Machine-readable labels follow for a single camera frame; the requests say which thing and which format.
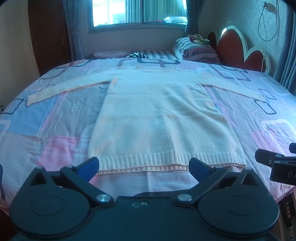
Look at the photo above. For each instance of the striped mattress cover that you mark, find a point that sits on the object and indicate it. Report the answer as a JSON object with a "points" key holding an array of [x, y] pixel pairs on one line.
{"points": [[161, 54]]}

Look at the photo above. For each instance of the cream knitted sweater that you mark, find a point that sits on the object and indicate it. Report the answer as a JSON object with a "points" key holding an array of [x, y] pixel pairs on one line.
{"points": [[159, 120]]}

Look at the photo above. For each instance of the grey pleated curtain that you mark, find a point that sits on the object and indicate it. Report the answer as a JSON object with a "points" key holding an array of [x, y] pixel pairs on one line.
{"points": [[289, 51]]}

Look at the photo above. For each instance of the grey appliance with buttons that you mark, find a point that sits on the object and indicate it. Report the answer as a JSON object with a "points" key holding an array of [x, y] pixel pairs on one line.
{"points": [[289, 215]]}

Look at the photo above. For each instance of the red petal-shaped headboard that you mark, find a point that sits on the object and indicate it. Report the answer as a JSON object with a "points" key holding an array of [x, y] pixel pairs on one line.
{"points": [[233, 49]]}

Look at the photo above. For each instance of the colourful patterned cloth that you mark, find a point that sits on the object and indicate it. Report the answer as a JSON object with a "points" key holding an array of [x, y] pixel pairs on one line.
{"points": [[198, 39]]}

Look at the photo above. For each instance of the light striped pillow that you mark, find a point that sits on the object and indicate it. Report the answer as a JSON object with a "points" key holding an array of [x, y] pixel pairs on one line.
{"points": [[187, 42]]}

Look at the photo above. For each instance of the dark wooden door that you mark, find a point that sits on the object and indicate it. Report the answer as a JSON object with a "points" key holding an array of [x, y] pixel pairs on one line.
{"points": [[48, 34]]}

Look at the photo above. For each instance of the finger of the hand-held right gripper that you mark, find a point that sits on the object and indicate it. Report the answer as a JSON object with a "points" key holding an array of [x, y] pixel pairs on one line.
{"points": [[283, 172], [264, 156]]}

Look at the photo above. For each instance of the folded striped blankets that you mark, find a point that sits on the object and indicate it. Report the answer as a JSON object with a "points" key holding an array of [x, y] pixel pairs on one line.
{"points": [[201, 53]]}

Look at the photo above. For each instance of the pink pillow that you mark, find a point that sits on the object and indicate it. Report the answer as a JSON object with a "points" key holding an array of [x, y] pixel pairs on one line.
{"points": [[109, 54]]}

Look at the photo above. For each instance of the black white striped cloth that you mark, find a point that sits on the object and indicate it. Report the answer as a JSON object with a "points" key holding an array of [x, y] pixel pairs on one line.
{"points": [[136, 55]]}

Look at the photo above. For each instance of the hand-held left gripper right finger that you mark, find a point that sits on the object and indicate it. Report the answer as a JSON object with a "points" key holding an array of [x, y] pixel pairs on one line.
{"points": [[198, 168]]}

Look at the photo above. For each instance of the sliding glass window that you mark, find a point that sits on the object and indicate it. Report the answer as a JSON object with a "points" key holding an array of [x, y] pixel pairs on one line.
{"points": [[138, 11]]}

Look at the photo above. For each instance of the pastel patterned bed sheet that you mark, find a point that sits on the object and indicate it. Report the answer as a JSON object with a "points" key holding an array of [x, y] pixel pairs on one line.
{"points": [[57, 120]]}

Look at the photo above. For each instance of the grey window curtain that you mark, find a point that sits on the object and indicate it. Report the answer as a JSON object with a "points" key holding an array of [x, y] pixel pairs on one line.
{"points": [[192, 16], [72, 27]]}

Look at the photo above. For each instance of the wall plug charger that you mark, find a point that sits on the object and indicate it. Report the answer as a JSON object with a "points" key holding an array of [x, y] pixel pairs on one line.
{"points": [[267, 4]]}

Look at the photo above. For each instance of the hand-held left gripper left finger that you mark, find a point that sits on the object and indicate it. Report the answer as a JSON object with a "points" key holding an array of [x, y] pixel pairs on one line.
{"points": [[89, 166]]}

